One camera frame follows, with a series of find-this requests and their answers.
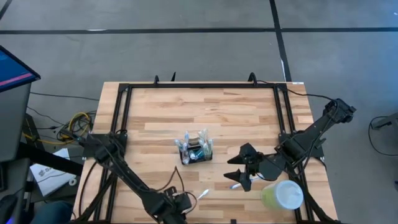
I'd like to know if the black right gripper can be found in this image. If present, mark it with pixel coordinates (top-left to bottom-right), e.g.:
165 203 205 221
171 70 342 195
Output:
223 142 265 184

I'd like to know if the green canister white lid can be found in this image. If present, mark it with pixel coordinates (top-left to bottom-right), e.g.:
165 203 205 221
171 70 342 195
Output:
260 179 305 211

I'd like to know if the white printed cardboard box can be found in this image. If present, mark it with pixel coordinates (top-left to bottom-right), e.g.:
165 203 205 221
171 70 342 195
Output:
29 147 78 197

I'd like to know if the person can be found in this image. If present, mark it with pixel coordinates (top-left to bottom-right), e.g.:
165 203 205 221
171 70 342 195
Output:
29 200 75 224

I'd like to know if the black desk bar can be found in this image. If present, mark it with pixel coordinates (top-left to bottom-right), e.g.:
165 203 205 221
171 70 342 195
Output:
17 141 85 177

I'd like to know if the grey chair base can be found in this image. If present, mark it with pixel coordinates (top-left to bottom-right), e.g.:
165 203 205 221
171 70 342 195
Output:
371 112 398 131

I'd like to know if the black computer mouse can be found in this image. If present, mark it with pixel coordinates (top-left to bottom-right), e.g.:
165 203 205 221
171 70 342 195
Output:
0 194 19 223

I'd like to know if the grey equipment cabinet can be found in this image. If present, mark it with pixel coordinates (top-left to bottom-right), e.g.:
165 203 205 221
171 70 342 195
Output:
0 82 32 163

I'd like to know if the black flat computer monitor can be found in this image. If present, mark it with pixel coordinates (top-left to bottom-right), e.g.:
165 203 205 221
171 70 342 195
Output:
0 45 42 93

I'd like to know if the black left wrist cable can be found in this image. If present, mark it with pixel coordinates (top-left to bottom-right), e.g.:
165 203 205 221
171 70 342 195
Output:
149 166 198 215

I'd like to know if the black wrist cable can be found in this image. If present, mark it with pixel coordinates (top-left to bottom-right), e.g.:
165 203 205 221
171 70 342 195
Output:
254 169 282 183
149 166 198 215

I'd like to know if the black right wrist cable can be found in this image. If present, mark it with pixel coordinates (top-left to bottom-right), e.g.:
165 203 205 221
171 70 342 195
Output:
254 169 282 183

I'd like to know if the black wire caddy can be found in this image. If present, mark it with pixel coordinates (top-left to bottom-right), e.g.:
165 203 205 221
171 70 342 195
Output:
178 136 214 166

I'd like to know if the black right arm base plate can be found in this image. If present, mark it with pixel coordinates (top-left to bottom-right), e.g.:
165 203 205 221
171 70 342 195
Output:
278 132 326 160

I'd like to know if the black metal table frame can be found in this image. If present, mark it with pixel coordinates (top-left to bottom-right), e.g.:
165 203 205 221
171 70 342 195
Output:
67 72 343 224

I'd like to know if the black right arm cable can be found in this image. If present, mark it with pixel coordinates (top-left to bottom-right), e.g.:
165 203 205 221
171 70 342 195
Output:
256 80 336 102

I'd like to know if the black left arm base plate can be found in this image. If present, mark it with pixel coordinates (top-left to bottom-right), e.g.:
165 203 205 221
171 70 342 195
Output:
82 133 128 159

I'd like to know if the yellow floor cable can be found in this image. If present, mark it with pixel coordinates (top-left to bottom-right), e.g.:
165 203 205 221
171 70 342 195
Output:
21 111 93 146

